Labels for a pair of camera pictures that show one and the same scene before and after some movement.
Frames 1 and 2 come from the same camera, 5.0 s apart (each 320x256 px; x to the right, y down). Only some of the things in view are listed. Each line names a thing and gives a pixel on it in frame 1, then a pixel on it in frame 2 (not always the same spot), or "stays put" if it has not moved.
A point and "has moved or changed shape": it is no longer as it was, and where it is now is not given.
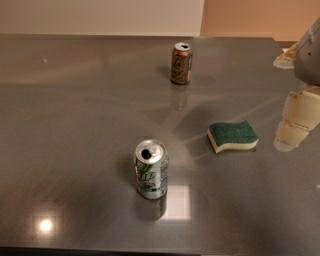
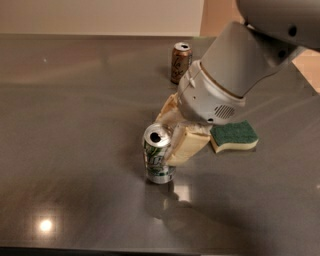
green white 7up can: [151, 161] has moved or changed shape
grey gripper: [310, 56] to [204, 97]
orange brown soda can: [181, 63] stays put
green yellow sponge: [237, 135] stays put
